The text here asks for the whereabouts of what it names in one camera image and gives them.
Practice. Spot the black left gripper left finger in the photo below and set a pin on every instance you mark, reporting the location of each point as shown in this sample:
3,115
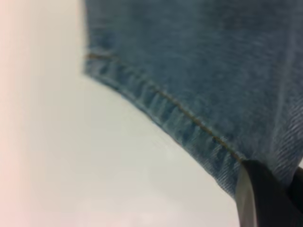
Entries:
265,203

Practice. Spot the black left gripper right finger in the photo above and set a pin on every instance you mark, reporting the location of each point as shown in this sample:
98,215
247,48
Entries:
297,189

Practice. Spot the blue denim jeans shorts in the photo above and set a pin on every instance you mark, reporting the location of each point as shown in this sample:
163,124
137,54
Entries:
189,59

